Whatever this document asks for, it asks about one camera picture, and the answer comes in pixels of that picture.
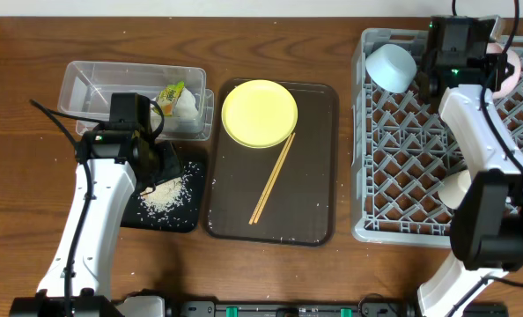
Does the green snack wrapper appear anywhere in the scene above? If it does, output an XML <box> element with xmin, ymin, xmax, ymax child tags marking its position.
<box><xmin>155</xmin><ymin>81</ymin><xmax>185</xmax><ymax>116</ymax></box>

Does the white tissue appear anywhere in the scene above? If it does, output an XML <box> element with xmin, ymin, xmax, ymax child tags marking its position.
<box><xmin>151</xmin><ymin>87</ymin><xmax>199</xmax><ymax>132</ymax></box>

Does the white bowl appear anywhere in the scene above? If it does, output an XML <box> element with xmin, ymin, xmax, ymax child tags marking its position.
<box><xmin>493</xmin><ymin>50</ymin><xmax>521</xmax><ymax>100</ymax></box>

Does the light blue bowl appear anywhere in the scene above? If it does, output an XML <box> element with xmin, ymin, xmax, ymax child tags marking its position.
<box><xmin>365</xmin><ymin>44</ymin><xmax>417</xmax><ymax>93</ymax></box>

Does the pile of rice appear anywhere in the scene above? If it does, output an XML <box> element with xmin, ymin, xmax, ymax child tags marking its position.
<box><xmin>138</xmin><ymin>163</ymin><xmax>197</xmax><ymax>221</ymax></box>

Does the small white cup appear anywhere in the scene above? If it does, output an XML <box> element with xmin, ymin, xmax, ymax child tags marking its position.
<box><xmin>438</xmin><ymin>170</ymin><xmax>471</xmax><ymax>210</ymax></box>

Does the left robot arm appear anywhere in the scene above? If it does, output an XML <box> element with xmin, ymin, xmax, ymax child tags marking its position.
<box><xmin>9</xmin><ymin>92</ymin><xmax>183</xmax><ymax>316</ymax></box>

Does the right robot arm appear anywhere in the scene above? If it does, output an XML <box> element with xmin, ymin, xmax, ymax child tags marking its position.
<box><xmin>416</xmin><ymin>16</ymin><xmax>523</xmax><ymax>316</ymax></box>

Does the grey plastic dishwasher rack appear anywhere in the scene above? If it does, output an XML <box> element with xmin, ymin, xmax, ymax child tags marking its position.
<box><xmin>350</xmin><ymin>28</ymin><xmax>523</xmax><ymax>248</ymax></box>

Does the clear plastic bin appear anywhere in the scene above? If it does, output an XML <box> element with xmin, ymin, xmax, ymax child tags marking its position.
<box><xmin>57</xmin><ymin>61</ymin><xmax>215</xmax><ymax>141</ymax></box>

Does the black plastic tray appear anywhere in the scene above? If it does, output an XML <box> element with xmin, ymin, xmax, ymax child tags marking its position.
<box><xmin>121</xmin><ymin>148</ymin><xmax>206</xmax><ymax>233</ymax></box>

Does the yellow round plate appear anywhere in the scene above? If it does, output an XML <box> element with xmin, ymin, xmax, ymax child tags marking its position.
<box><xmin>222</xmin><ymin>79</ymin><xmax>298</xmax><ymax>149</ymax></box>

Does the dark brown serving tray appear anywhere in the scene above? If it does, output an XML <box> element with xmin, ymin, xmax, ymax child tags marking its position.
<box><xmin>205</xmin><ymin>82</ymin><xmax>339</xmax><ymax>247</ymax></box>

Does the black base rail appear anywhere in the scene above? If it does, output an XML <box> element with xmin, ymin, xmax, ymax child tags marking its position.
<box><xmin>111</xmin><ymin>300</ymin><xmax>509</xmax><ymax>317</ymax></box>

